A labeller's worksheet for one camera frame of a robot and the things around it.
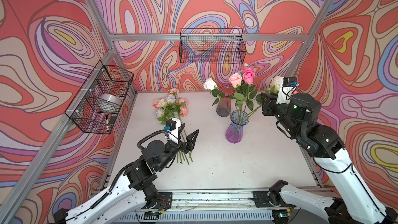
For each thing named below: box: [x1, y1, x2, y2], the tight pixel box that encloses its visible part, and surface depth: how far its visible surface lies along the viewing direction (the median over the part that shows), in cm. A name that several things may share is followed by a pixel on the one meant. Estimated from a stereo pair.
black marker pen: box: [106, 114, 110, 133], surface depth 74 cm
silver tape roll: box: [94, 93, 122, 114], surface depth 73 cm
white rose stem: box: [203, 77, 225, 106], surface depth 68 cm
